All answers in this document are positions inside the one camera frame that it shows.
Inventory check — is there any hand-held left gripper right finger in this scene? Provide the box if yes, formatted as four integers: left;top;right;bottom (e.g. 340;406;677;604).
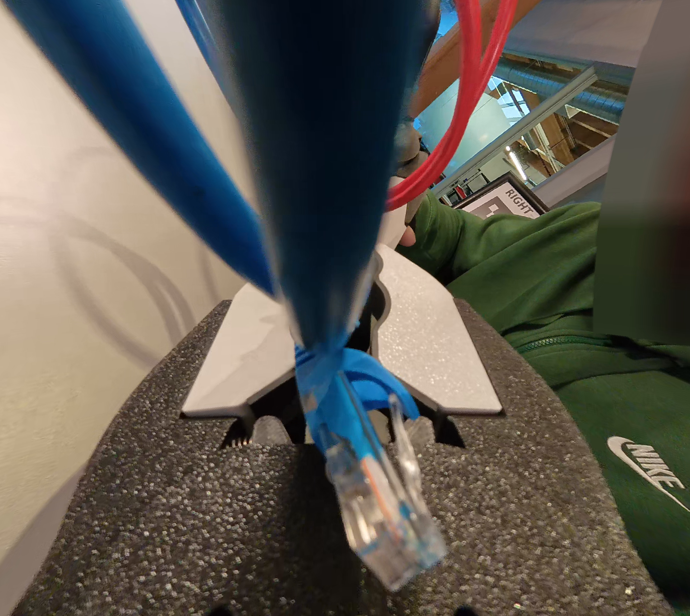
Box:
369;243;505;417

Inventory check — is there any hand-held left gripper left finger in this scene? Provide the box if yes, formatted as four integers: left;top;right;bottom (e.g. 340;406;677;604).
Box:
182;282;303;418

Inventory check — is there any red ethernet cable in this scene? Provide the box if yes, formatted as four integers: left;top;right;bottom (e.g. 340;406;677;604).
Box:
385;0;525;212

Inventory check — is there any blue ethernet cable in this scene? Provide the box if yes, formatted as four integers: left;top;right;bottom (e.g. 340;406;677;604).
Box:
0;0;448;592

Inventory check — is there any person's right forearm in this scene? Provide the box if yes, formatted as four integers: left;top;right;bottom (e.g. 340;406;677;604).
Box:
398;190;600;339

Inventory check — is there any aluminium rail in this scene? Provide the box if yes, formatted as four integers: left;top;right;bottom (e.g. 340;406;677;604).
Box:
431;67;599;196

